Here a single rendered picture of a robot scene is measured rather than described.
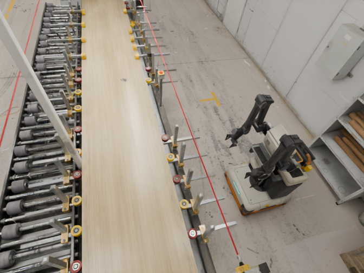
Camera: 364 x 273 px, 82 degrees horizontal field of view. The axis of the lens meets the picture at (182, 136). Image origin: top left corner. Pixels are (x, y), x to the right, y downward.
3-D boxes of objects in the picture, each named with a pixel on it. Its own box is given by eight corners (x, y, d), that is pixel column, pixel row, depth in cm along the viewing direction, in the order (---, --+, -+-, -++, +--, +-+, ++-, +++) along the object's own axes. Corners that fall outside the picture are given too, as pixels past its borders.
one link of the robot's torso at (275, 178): (262, 166, 259) (271, 155, 240) (274, 187, 243) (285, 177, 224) (244, 170, 253) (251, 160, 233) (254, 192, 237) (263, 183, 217)
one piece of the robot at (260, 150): (258, 150, 232) (266, 138, 215) (271, 171, 217) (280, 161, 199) (245, 153, 228) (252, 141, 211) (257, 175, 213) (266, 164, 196)
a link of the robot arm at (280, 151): (297, 145, 146) (288, 133, 152) (290, 147, 145) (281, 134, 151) (272, 174, 180) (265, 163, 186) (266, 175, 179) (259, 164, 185)
